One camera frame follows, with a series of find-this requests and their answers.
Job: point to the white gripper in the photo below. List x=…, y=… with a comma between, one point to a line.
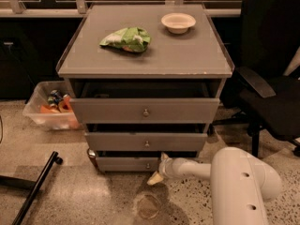
x=168, y=168

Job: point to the grey bottom drawer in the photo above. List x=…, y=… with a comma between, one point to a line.
x=128, y=161

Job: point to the grey drawer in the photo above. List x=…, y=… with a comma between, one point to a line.
x=146, y=137
x=128, y=161
x=144, y=103

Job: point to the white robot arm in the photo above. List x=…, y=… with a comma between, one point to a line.
x=240, y=184

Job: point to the grey middle drawer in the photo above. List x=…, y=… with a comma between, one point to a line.
x=146, y=137

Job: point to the grey top drawer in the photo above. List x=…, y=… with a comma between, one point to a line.
x=144, y=103

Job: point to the grey drawer cabinet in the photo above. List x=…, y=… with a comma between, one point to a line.
x=196, y=56

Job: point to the soda can behind cabinet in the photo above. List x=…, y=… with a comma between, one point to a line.
x=92, y=156

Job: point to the orange item in bin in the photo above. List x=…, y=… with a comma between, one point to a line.
x=55, y=105

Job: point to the clear plastic storage bin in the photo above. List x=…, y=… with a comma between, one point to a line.
x=52, y=121

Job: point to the black office chair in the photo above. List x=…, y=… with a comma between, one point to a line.
x=265, y=84

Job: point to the cans in bin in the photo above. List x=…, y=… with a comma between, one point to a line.
x=55, y=97

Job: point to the black metal stand leg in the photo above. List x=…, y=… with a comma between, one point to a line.
x=32, y=186

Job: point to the green chip bag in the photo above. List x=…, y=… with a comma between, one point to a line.
x=130, y=39

